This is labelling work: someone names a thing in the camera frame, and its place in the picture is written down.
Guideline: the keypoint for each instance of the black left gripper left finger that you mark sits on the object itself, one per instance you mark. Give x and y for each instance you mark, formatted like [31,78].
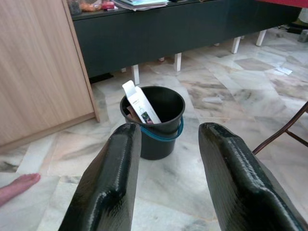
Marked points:
[110,187]

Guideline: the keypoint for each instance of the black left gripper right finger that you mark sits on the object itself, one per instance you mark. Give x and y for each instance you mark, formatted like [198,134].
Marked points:
[240,187]

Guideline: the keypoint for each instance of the white printed carton box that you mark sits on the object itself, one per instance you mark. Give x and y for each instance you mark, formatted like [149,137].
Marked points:
[142,106]

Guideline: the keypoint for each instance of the marble top table red edge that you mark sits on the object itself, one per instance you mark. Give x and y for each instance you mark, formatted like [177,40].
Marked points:
[276,134]

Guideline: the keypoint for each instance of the brown cardboard piece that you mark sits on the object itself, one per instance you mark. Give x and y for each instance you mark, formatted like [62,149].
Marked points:
[132,113]

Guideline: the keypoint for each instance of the person bare foot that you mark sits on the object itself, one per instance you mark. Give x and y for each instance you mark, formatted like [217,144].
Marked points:
[16,186]

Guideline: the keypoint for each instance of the white paper scrap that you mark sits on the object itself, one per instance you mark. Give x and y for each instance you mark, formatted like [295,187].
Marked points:
[284,71]

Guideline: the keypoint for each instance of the light wooden cabinet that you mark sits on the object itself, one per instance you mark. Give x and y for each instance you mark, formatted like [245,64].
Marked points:
[41,67]

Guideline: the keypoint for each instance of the black tv console white legs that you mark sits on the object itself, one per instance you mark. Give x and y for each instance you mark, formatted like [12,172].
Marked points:
[168,36]

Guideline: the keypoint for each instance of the pink small packet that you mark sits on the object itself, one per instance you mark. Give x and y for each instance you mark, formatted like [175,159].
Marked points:
[109,5]

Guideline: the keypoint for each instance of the orange snack bag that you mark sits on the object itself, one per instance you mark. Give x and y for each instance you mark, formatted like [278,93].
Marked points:
[90,5]

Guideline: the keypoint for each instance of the stack of papers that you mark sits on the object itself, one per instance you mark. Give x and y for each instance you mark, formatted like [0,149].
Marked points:
[142,4]

